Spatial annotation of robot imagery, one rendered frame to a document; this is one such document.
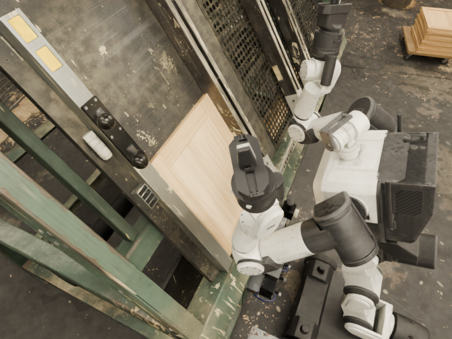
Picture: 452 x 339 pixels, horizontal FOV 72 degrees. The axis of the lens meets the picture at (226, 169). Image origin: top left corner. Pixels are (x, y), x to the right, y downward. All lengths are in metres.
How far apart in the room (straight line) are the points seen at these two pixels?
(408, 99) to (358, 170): 2.82
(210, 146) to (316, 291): 1.16
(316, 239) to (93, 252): 0.54
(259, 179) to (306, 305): 1.45
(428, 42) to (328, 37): 3.16
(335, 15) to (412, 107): 2.61
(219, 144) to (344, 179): 0.49
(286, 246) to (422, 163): 0.40
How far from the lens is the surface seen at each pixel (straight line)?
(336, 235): 0.79
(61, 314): 2.28
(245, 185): 0.53
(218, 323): 1.17
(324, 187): 0.89
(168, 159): 0.98
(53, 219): 0.77
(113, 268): 0.85
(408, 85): 3.89
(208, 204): 1.10
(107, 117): 0.71
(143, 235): 0.99
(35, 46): 0.82
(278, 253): 0.88
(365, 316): 1.77
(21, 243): 1.59
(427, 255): 1.21
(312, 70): 1.10
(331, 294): 2.01
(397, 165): 0.90
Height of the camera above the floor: 2.00
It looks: 51 degrees down
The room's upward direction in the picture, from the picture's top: straight up
